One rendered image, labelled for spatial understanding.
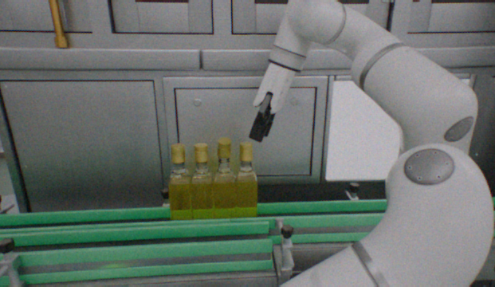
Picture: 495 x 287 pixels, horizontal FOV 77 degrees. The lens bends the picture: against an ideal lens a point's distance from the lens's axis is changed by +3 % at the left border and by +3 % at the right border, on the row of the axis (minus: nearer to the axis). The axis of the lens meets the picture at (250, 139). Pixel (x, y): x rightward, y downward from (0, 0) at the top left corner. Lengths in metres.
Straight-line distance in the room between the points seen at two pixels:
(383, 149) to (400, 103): 0.62
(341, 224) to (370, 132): 0.30
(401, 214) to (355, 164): 0.70
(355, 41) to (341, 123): 0.39
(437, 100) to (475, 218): 0.14
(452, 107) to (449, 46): 0.70
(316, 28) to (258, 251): 0.51
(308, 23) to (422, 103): 0.25
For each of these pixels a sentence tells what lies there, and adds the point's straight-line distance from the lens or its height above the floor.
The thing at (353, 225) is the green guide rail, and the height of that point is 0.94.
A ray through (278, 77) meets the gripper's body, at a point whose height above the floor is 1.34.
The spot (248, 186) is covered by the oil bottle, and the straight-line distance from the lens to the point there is 0.81.
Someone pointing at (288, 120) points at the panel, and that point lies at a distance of 0.92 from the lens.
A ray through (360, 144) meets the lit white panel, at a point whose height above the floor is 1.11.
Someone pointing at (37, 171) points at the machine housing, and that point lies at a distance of 1.14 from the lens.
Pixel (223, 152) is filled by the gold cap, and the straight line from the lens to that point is 0.77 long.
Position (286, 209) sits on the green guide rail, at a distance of 0.92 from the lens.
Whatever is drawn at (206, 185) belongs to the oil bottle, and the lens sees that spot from 0.80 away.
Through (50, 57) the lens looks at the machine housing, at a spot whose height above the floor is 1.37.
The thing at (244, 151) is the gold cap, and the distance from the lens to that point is 0.78.
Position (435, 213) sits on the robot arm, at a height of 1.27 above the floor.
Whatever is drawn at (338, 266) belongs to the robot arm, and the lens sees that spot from 0.34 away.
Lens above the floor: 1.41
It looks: 18 degrees down
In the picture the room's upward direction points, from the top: straight up
